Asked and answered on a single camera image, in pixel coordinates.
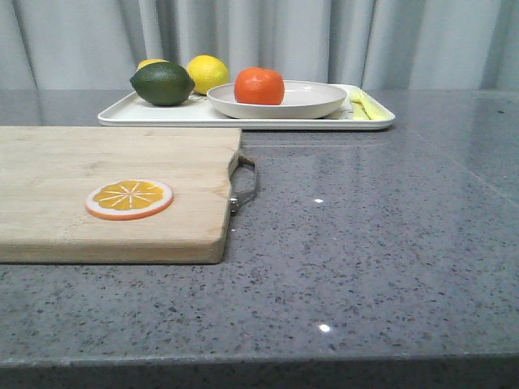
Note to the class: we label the beige round plate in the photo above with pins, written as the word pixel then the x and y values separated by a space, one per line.
pixel 302 100

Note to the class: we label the yellow lemon right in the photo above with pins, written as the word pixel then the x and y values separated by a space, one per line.
pixel 207 72

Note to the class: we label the yellow plastic cutlery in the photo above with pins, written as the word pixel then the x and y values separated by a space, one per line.
pixel 364 108

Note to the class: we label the wooden cutting board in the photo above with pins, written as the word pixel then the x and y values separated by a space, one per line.
pixel 77 194

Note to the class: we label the orange slice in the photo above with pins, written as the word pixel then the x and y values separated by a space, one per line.
pixel 129 199

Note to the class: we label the grey curtain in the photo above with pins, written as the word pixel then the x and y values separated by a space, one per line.
pixel 374 44

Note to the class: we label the orange tangerine fruit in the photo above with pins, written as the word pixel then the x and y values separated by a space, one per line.
pixel 259 86

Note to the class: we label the green lime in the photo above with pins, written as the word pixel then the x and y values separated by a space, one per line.
pixel 163 84

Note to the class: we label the yellow lemon behind lime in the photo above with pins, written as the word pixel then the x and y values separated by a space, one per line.
pixel 148 62

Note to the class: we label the metal cutting board handle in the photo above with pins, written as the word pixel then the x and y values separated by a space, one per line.
pixel 244 183

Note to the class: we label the white rectangular bear tray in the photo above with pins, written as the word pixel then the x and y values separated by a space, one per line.
pixel 197 111

